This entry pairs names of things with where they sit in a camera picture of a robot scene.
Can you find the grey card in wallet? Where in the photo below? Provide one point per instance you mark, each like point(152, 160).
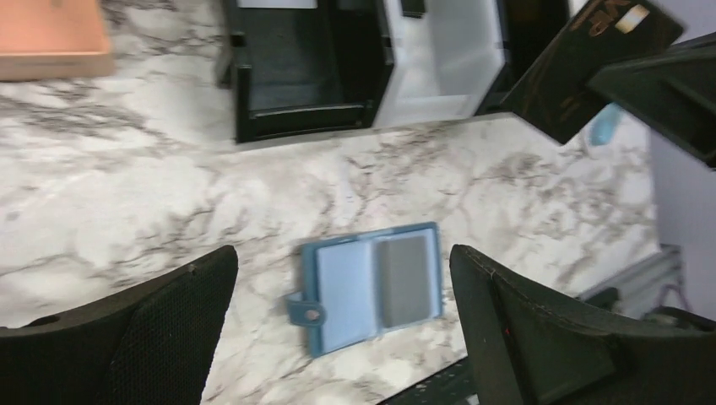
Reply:
point(405, 282)

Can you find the black left card tray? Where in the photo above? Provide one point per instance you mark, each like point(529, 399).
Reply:
point(295, 69)

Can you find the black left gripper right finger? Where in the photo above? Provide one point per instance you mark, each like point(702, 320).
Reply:
point(530, 344)

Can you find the black right card tray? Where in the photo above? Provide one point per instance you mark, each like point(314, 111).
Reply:
point(527, 26)

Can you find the orange plastic desk organizer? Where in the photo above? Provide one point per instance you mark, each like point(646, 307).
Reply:
point(45, 39)

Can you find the aluminium frame rail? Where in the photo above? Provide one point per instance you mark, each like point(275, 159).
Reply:
point(655, 281)

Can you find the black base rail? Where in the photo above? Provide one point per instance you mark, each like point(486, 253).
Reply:
point(452, 385)

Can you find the blue card holder wallet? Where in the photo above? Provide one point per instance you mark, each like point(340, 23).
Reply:
point(339, 302)

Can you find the white middle card tray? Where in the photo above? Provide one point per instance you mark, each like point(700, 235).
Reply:
point(444, 62)

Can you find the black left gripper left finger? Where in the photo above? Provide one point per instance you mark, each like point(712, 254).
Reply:
point(153, 343)

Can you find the black card in middle tray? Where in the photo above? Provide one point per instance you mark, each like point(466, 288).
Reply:
point(414, 9)

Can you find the black card tray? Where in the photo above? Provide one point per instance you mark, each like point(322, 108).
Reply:
point(527, 26)
point(295, 69)

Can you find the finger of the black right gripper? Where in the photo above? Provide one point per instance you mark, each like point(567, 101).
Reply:
point(672, 92)

